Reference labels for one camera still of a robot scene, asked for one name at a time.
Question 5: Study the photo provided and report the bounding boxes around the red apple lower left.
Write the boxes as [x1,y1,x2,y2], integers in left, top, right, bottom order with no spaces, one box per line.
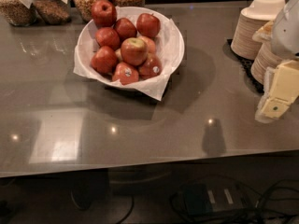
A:
[91,46,118,74]

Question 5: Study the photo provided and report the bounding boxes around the red apple top left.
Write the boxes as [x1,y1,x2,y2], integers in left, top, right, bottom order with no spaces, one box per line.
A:
[92,0,117,27]

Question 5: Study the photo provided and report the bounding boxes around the black power adapter box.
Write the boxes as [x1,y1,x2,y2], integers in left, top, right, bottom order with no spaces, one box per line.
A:
[182,181,252,217]

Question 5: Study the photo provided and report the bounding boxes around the red apple top right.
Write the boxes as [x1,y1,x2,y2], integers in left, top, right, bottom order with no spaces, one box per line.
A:
[136,13,161,38]

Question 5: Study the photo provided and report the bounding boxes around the front paper bowl stack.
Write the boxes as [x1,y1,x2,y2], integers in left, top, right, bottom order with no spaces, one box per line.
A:
[250,20,284,86]

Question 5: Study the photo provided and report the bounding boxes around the rear paper bowl stack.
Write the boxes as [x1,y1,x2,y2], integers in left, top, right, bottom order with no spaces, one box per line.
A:
[231,0,285,60]

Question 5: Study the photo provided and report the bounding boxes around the black cables on floor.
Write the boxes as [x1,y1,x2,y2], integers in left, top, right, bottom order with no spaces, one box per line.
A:
[69,175,299,224]

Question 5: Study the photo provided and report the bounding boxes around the white paper liner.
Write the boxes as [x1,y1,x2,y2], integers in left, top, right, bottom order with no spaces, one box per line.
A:
[73,6,185,102]

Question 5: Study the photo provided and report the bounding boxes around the glass jar dark grains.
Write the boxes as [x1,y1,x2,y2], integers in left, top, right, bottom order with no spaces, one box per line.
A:
[33,0,71,25]

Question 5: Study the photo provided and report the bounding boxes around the pale apple behind centre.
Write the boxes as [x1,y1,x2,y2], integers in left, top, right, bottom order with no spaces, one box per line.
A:
[138,35,156,54]

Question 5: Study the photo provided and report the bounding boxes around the white bowl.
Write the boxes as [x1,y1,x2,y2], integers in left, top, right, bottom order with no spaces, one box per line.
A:
[76,6,186,90]

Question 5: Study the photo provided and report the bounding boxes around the red green apple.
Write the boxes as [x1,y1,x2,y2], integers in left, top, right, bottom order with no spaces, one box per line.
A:
[121,37,148,66]

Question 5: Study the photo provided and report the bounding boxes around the paper bowl stack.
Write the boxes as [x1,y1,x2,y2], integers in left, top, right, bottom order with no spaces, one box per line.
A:
[231,0,285,60]
[250,20,284,86]

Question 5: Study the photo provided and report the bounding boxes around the black rubber mat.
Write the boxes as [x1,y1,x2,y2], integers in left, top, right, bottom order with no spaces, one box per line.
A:
[231,49,263,95]

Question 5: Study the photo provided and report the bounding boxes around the red apple sticker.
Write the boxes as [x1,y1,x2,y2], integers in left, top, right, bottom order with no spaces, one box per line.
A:
[112,62,139,85]
[138,53,162,79]

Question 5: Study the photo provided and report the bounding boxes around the glass jar far left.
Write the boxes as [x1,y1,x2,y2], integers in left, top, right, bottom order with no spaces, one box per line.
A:
[0,0,36,26]

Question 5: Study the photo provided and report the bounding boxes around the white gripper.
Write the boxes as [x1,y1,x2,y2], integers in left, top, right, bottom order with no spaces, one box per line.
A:
[255,0,299,124]

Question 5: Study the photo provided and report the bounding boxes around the red apple right sticker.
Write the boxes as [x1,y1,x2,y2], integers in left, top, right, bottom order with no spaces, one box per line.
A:
[138,53,162,79]

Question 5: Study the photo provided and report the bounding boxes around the red apple left middle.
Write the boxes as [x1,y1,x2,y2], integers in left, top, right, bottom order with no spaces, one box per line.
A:
[95,27,121,50]

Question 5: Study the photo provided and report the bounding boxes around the red apple front sticker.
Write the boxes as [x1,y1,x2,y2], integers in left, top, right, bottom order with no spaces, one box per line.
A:
[112,62,139,85]

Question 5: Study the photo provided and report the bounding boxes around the red apple top middle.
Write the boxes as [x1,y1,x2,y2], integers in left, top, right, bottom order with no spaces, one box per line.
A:
[114,18,137,41]

